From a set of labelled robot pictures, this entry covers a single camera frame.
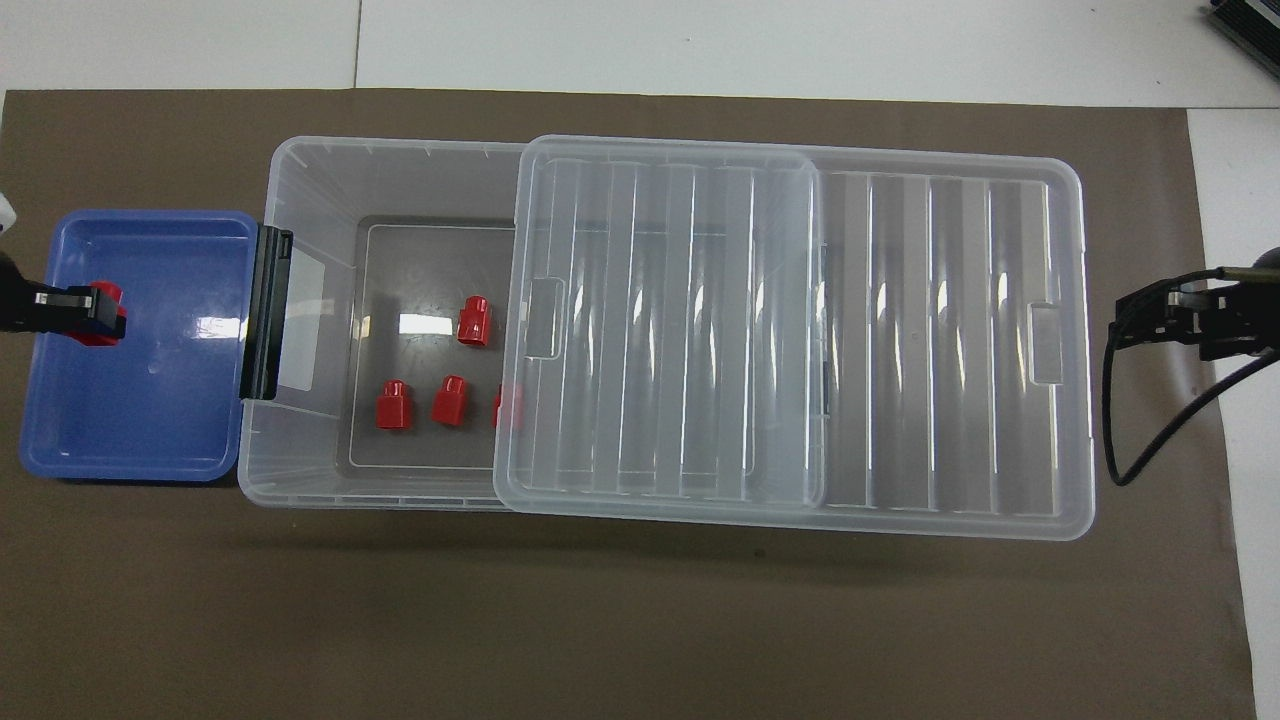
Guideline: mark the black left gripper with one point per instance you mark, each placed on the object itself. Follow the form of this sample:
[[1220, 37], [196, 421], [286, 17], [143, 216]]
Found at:
[[20, 310]]

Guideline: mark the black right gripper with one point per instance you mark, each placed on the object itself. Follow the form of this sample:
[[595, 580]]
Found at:
[[1235, 320]]

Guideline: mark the red block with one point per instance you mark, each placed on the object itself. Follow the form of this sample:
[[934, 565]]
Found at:
[[497, 408], [108, 291], [394, 405], [475, 320], [451, 400]]

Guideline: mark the clear ribbed plastic lid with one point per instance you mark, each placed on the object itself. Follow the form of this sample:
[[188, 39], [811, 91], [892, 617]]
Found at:
[[900, 350]]

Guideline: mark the blue plastic tray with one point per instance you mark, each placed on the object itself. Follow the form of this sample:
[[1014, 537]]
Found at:
[[150, 430]]

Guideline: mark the black box latch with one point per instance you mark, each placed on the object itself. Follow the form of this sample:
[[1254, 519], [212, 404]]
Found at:
[[265, 320]]

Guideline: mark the clear plastic storage box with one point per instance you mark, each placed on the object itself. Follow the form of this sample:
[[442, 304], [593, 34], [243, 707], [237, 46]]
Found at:
[[320, 200]]

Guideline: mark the dark grey finned device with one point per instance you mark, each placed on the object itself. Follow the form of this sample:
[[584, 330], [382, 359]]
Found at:
[[1255, 20]]

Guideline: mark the brown paper table mat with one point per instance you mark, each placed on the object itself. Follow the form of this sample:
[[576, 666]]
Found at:
[[640, 620]]

